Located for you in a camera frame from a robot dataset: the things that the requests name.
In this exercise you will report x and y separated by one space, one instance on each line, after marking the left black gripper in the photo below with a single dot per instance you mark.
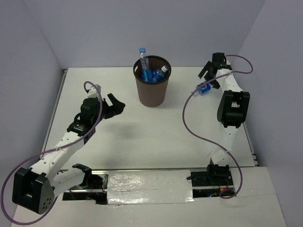
116 109

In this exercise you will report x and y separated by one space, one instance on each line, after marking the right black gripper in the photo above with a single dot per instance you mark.
207 68

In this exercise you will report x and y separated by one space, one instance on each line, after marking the blue label bottle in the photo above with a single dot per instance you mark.
159 74
202 88

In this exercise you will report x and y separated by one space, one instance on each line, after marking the blue cap bottle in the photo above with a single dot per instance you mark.
146 71

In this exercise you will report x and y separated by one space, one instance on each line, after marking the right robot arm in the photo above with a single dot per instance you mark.
231 114

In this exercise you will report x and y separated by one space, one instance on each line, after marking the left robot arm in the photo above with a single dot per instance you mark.
36 188

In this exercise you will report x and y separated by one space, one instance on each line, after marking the brown plastic bin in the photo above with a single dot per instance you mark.
152 94

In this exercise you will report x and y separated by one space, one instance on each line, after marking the silver foil tape sheet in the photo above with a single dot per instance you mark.
149 187

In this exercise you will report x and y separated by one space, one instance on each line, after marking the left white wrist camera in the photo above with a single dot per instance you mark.
94 92

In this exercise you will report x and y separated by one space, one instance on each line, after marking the metal base rail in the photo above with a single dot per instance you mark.
96 190

